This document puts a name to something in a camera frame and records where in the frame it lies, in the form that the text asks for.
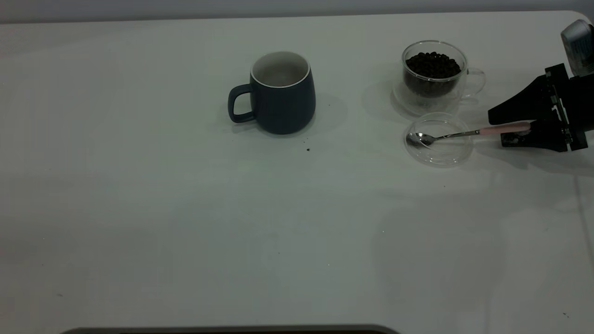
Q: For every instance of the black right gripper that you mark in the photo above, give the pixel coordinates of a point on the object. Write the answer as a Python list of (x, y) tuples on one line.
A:
[(575, 106)]

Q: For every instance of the dark grey ceramic mug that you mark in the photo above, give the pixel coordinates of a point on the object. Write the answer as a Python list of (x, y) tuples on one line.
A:
[(285, 109)]

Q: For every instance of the clear round glass lid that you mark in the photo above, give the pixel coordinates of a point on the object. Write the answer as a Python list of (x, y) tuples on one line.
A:
[(441, 155)]

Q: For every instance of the dark coffee beans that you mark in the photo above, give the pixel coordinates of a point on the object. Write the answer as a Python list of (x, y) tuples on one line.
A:
[(432, 66)]

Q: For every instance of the clear glass saucer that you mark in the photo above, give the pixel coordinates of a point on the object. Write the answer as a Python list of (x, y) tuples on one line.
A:
[(403, 103)]

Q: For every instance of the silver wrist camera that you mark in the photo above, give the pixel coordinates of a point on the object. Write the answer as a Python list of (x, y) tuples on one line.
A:
[(580, 46)]

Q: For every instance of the clear double-wall glass cup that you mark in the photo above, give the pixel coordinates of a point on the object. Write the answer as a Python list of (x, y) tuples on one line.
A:
[(434, 90)]

